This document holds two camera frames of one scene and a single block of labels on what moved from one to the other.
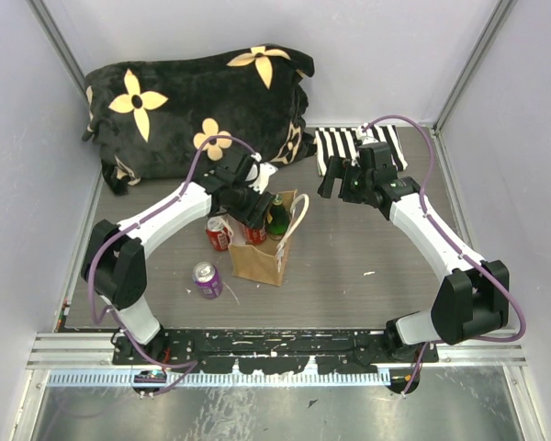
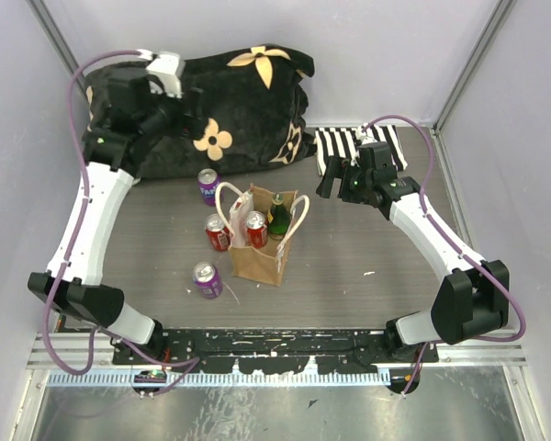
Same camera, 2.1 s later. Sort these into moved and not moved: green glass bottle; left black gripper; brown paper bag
Moved: left black gripper
Not moved: brown paper bag; green glass bottle
